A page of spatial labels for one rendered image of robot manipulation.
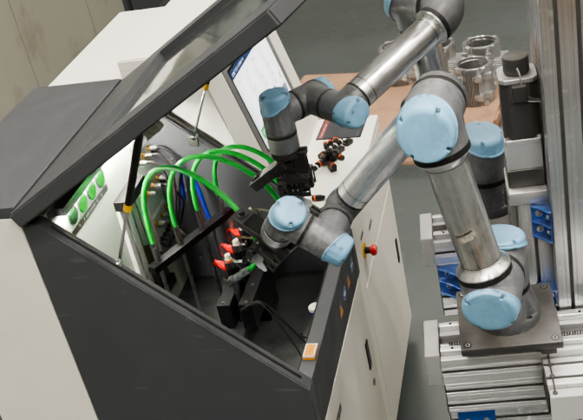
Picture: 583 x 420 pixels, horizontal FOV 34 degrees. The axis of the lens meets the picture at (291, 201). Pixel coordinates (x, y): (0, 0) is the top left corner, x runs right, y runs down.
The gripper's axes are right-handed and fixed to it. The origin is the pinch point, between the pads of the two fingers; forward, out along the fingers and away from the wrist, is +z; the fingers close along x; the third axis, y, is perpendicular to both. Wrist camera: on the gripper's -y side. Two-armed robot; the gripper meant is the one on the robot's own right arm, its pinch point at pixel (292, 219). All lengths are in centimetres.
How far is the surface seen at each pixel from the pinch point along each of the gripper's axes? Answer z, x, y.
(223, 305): 23.5, -3.5, -23.4
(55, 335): 8, -34, -55
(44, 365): 17, -34, -61
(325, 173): 24, 65, -7
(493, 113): 105, 266, 35
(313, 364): 26.4, -24.5, 4.9
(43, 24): 50, 338, -245
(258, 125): -1, 56, -22
